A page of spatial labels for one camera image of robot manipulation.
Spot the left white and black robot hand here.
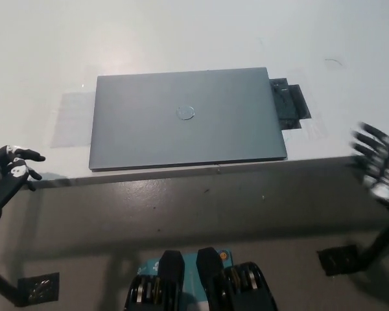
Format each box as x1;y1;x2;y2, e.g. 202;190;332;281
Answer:
0;144;47;209

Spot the black tape patch on desk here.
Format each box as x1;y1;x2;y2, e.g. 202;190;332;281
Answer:
268;77;312;132

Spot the black tape patch on floor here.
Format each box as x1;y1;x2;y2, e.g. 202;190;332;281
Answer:
17;271;61;307
316;244;361;277

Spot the black metal table leg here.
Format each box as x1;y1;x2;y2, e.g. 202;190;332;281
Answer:
359;209;389;270
0;264;24;308

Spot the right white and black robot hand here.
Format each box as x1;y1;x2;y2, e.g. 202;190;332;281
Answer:
348;121;389;203

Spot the black and teal robot body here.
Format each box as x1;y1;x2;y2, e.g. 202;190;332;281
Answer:
124;246;279;311

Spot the dark grey laptop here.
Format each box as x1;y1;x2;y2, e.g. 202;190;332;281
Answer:
88;66;289;172

